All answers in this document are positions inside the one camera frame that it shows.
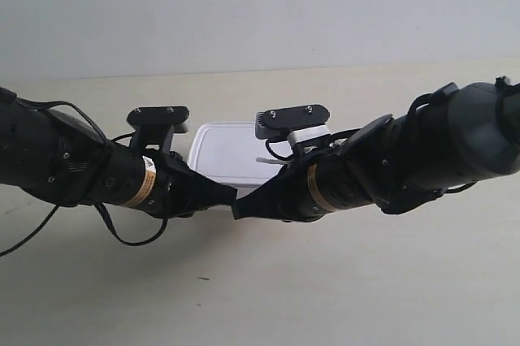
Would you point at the white lidded plastic container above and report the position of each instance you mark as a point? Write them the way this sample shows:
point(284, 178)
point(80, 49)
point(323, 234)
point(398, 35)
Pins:
point(229, 153)

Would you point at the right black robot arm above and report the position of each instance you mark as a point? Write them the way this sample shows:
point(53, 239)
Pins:
point(446, 142)

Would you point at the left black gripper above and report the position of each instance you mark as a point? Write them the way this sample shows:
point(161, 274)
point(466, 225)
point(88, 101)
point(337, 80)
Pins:
point(180, 192)

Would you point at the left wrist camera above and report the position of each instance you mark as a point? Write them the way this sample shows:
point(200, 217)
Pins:
point(156, 126)

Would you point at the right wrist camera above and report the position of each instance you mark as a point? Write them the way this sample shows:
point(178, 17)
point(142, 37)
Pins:
point(296, 124)

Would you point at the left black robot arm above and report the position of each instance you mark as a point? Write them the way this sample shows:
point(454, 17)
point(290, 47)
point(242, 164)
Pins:
point(59, 159)

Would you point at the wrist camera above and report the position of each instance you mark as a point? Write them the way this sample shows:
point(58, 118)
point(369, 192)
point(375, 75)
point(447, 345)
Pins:
point(296, 124)
point(156, 126)

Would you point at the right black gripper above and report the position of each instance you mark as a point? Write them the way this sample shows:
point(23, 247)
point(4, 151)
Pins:
point(285, 197)

